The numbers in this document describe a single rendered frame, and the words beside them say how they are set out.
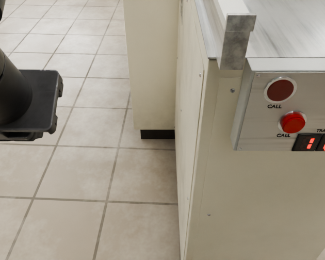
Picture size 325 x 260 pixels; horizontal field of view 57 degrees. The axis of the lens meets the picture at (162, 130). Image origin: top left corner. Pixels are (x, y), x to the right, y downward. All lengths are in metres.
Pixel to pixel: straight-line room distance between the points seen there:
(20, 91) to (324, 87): 0.34
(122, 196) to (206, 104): 0.88
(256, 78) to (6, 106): 0.27
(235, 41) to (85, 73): 1.71
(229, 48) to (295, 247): 0.59
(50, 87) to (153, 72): 0.92
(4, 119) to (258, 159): 0.39
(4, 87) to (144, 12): 0.87
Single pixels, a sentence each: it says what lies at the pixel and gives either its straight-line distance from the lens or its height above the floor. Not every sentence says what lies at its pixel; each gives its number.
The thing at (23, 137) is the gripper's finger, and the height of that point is 0.82.
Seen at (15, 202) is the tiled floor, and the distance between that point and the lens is 1.37.
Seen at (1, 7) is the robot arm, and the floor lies 0.94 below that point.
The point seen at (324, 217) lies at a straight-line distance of 0.74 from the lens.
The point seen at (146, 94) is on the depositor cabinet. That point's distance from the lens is 1.27.
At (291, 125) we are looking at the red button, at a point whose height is 0.76.
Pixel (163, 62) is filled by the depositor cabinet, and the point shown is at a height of 0.44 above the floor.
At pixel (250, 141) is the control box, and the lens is 0.45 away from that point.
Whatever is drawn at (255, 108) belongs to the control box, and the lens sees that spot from 0.41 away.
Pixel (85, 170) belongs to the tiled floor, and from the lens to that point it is 1.38.
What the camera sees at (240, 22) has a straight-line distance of 0.34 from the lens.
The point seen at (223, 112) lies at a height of 0.75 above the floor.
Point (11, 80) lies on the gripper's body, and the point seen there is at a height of 0.89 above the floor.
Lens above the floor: 1.03
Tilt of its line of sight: 42 degrees down
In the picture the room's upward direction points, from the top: straight up
